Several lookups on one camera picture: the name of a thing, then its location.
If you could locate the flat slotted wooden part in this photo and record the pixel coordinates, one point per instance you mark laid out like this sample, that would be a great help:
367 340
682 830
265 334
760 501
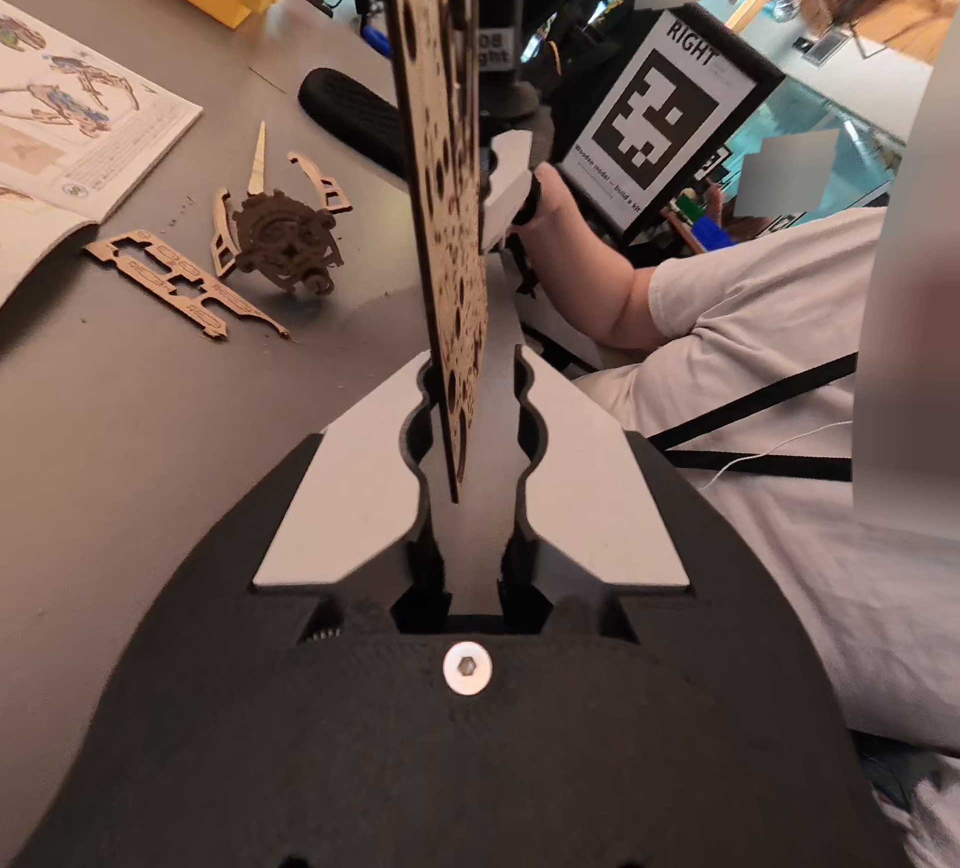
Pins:
172 279

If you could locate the black textured oblong pad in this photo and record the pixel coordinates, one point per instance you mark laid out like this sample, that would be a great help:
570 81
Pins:
345 106

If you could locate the white air vent grille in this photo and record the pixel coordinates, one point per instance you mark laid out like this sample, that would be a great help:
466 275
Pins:
821 46

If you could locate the laser-cut wooden parts sheet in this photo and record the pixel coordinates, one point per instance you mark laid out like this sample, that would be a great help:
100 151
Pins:
442 207

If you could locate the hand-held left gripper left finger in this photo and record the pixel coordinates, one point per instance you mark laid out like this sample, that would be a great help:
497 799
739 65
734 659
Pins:
345 508

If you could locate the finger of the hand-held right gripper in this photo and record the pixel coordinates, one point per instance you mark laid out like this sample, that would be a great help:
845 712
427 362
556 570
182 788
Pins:
510 185

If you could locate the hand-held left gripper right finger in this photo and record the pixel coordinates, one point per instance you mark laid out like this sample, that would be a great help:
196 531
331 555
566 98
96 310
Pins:
600 508

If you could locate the illustrated instruction booklet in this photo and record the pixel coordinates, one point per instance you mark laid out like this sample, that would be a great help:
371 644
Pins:
67 132

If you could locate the person's right forearm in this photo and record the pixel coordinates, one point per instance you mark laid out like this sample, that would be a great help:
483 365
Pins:
607 290

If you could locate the person's right hand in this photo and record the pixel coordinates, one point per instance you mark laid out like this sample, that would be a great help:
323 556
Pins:
566 207

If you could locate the wooden gear model assembly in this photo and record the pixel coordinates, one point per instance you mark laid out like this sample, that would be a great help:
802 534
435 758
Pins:
281 237

